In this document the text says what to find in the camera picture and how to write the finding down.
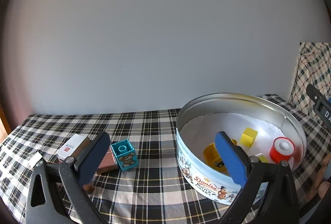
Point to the black white plaid tablecloth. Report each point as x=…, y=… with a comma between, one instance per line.
x=155, y=191

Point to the brown ribbed plastic comb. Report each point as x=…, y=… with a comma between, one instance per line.
x=89, y=188

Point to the white paper card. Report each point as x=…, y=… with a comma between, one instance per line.
x=28, y=160

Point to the round blue cookie tin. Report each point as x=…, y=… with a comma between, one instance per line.
x=202, y=118

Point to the yellow toy vehicle block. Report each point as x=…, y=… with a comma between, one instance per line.
x=213, y=159

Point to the green yellow card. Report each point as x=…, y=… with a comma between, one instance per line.
x=262, y=158

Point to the white small carton box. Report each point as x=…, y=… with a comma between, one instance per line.
x=73, y=146

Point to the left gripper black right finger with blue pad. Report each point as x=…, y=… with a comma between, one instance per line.
x=234, y=158

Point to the plaid cloth at right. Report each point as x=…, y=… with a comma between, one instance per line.
x=312, y=67

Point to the yellow cube block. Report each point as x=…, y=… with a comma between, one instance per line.
x=248, y=137

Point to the brown rectangular tin case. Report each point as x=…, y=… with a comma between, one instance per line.
x=108, y=162

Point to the teal toy building block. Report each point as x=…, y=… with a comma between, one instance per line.
x=124, y=154

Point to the red tape roll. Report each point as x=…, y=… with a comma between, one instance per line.
x=282, y=150

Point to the person's right hand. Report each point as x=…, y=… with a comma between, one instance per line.
x=319, y=188

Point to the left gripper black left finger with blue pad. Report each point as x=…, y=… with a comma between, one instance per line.
x=89, y=159

